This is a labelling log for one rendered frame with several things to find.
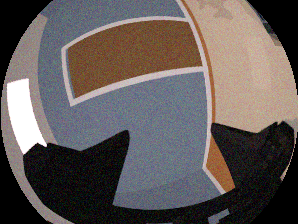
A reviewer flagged dark grey open box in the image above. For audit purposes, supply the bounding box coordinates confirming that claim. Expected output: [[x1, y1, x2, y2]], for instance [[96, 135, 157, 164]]
[[245, 0, 275, 34]]

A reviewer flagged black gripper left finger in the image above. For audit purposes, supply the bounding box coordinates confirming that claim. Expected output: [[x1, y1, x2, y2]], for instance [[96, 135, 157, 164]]
[[47, 131, 130, 205]]

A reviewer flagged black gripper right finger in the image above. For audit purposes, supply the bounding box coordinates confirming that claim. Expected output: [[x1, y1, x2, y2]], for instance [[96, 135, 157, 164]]
[[210, 121, 278, 186]]

